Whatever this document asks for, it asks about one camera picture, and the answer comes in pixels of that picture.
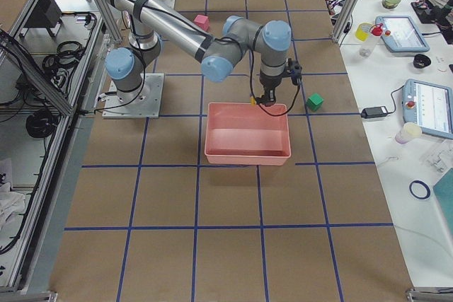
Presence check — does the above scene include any blue tape ring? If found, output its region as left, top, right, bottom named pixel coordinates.
left=408, top=180, right=432, bottom=201

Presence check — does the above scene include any green cube near bin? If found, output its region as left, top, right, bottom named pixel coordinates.
left=306, top=93, right=324, bottom=111

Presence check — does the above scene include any white plastic cup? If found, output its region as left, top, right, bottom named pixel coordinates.
left=394, top=122, right=422, bottom=144

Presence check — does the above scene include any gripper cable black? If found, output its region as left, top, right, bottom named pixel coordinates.
left=249, top=52, right=302, bottom=117

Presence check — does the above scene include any white crumpled cloth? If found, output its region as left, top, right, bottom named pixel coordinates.
left=0, top=158, right=28, bottom=232

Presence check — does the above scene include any teach pendant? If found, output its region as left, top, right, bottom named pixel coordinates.
left=402, top=79, right=452, bottom=139
left=375, top=16, right=430, bottom=53

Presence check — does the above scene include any pink cube far side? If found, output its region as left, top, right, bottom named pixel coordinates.
left=193, top=14, right=210, bottom=31

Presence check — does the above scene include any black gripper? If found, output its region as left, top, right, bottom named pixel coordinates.
left=259, top=64, right=285, bottom=107

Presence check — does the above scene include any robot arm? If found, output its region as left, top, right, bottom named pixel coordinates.
left=106, top=0, right=302, bottom=106

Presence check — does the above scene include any squeeze bottle red cap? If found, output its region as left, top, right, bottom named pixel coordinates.
left=359, top=23, right=385, bottom=57

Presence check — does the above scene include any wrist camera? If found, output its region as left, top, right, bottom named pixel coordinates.
left=285, top=58, right=302, bottom=86

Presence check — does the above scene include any pink plastic bin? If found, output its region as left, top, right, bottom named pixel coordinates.
left=205, top=103, right=291, bottom=165

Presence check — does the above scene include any yellow tape roll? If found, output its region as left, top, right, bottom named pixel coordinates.
left=355, top=23, right=373, bottom=42

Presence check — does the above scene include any teach pendant near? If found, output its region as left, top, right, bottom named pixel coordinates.
left=402, top=79, right=452, bottom=139

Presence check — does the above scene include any yellow push button switch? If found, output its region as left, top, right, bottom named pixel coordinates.
left=250, top=95, right=263, bottom=106

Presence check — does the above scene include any black power adapter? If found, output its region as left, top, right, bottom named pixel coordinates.
left=360, top=106, right=389, bottom=119

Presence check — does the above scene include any black small bowl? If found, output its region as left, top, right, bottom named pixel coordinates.
left=413, top=54, right=432, bottom=69

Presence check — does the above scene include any teach pendant far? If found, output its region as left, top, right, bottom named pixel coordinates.
left=375, top=16, right=430, bottom=53

